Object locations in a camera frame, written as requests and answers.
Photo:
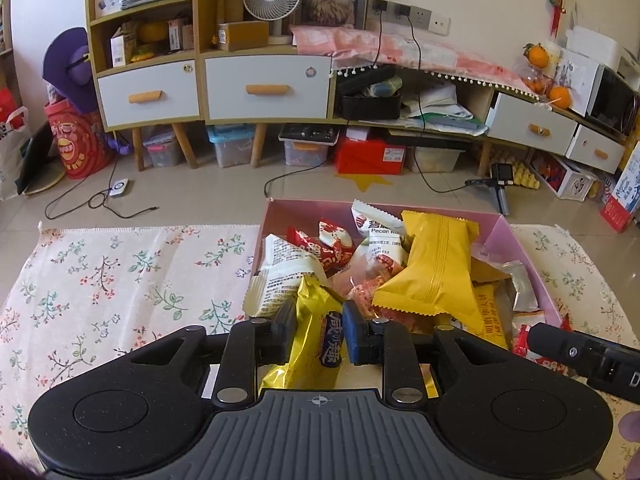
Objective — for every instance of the white illustrated box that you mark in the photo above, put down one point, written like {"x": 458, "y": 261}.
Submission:
{"x": 575, "y": 77}

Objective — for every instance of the white round charger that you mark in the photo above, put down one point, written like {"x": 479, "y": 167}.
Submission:
{"x": 120, "y": 188}

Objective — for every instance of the large golden yellow snack packet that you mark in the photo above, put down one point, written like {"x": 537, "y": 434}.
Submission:
{"x": 430, "y": 265}

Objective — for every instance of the white green packet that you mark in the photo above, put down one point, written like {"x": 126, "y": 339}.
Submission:
{"x": 280, "y": 275}

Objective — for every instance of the white paper bag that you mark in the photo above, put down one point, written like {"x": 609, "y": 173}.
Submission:
{"x": 12, "y": 150}

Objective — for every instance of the blue lid storage bin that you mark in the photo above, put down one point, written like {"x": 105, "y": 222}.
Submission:
{"x": 230, "y": 147}

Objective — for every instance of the red cardboard box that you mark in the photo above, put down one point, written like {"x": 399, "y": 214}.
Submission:
{"x": 370, "y": 157}

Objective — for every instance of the red blue carton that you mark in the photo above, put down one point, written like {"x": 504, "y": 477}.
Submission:
{"x": 622, "y": 190}

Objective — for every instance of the white nut snack packet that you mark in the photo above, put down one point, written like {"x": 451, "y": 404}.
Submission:
{"x": 382, "y": 240}

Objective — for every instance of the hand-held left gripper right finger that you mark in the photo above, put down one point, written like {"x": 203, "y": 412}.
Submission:
{"x": 354, "y": 335}

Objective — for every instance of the red round bag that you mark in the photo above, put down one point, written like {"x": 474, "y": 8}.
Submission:
{"x": 77, "y": 142}

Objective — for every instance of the clear storage bin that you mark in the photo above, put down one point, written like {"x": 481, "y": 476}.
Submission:
{"x": 162, "y": 150}
{"x": 307, "y": 147}

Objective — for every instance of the purple plush toy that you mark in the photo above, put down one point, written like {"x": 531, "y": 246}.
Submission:
{"x": 67, "y": 70}

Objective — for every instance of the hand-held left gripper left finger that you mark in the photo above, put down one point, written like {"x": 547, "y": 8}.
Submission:
{"x": 285, "y": 332}

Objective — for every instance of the black laptop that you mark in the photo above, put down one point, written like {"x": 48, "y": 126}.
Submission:
{"x": 37, "y": 160}

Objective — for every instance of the white printed toy box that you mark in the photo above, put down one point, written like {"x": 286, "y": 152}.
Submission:
{"x": 565, "y": 177}

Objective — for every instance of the yellow star floor sticker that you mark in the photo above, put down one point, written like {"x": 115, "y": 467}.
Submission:
{"x": 362, "y": 181}

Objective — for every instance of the pink cardboard box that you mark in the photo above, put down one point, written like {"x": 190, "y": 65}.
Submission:
{"x": 530, "y": 270}

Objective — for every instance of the shiny yellow snack packet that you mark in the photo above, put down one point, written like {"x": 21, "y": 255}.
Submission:
{"x": 320, "y": 345}

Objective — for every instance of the black case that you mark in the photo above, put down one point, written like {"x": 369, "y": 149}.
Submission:
{"x": 370, "y": 105}

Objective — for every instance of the brown cardboard box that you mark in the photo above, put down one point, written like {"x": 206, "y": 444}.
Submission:
{"x": 242, "y": 36}

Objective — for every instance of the gold brown snack packet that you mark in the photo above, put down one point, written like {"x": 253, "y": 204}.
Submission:
{"x": 492, "y": 315}

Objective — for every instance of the wooden cabinet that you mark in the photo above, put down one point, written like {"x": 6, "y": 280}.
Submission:
{"x": 198, "y": 20}

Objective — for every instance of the black microwave oven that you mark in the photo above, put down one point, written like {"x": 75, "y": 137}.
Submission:
{"x": 615, "y": 102}

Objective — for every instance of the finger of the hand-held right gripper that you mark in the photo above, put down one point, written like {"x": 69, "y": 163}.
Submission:
{"x": 552, "y": 342}

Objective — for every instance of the small white box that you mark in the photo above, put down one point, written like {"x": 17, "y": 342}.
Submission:
{"x": 120, "y": 50}

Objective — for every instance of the wall socket panel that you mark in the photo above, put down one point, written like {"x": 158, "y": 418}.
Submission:
{"x": 425, "y": 17}

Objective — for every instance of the yellow packet white label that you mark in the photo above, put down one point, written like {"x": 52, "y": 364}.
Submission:
{"x": 487, "y": 271}

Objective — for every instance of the pile of papers and cloth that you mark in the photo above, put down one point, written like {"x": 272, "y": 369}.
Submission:
{"x": 445, "y": 110}

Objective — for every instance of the yellow egg tray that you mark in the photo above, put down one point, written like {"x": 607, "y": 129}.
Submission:
{"x": 525, "y": 176}

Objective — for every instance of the floral tablecloth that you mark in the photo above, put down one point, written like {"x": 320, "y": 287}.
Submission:
{"x": 125, "y": 280}

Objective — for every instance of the orange fruit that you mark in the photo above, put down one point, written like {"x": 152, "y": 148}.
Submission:
{"x": 559, "y": 96}
{"x": 536, "y": 56}

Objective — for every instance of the pink nougat packet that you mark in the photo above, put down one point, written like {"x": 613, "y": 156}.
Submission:
{"x": 367, "y": 295}

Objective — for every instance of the pink floral cloth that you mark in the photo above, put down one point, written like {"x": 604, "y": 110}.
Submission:
{"x": 450, "y": 60}

